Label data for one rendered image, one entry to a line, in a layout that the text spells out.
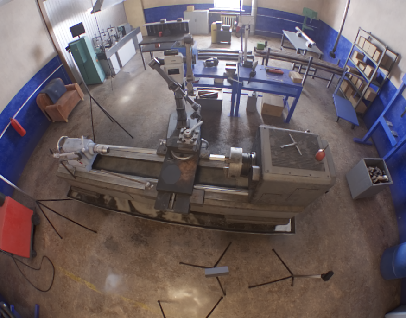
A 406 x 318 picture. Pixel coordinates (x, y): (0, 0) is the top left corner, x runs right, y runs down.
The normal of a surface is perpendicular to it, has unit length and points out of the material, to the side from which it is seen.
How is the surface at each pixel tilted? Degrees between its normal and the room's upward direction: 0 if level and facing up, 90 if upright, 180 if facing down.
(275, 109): 90
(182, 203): 0
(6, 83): 90
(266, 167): 0
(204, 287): 0
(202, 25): 90
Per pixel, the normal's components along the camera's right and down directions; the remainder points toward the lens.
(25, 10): 0.99, 0.10
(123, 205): -0.04, -0.55
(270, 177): -0.13, 0.20
